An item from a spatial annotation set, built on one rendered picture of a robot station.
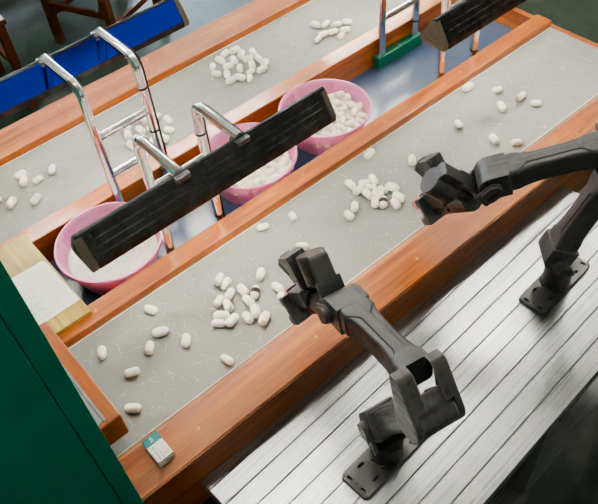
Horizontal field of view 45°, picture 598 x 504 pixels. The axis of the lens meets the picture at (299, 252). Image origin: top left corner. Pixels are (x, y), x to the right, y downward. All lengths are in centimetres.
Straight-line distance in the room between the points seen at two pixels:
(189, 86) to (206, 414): 114
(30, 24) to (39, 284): 273
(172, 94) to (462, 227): 100
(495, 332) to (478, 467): 33
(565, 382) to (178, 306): 87
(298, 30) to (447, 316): 117
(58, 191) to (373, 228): 85
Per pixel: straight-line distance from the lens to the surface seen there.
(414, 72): 239
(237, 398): 151
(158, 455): 146
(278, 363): 154
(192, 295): 171
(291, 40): 244
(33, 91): 185
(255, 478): 153
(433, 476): 153
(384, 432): 137
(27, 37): 426
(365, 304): 125
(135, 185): 198
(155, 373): 161
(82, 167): 211
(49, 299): 176
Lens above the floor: 206
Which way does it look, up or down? 49 degrees down
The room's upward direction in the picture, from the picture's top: 6 degrees counter-clockwise
